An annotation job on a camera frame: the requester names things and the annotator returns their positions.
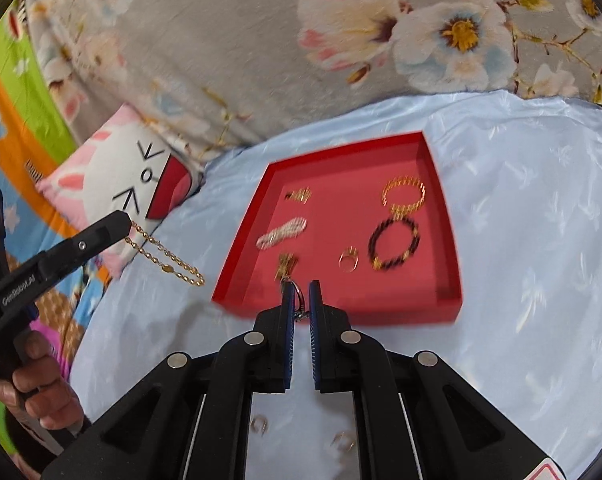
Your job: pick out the grey floral blanket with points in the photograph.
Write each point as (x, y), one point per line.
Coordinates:
(231, 50)

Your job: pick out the gold hoop earring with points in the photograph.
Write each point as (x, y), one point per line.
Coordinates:
(259, 425)

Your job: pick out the colourful cartoon blanket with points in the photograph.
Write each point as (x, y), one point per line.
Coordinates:
(21, 110)

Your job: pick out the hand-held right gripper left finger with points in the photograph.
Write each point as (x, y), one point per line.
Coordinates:
(288, 350)

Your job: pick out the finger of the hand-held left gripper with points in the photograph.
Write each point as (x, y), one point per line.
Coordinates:
(91, 240)

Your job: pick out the gold cuff bangle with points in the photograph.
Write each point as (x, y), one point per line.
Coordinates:
(403, 207)

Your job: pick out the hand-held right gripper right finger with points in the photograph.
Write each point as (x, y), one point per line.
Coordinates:
(316, 350)

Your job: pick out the pink bunny face pillow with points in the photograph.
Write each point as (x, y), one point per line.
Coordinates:
(106, 190)

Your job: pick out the red cardboard box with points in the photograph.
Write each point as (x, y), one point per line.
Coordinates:
(331, 230)

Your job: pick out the gold link watch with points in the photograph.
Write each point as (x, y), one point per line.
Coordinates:
(285, 265)

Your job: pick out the light blue palm print sheet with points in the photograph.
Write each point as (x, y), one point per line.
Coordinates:
(521, 260)

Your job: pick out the person's left hand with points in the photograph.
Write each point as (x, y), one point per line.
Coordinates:
(41, 385)

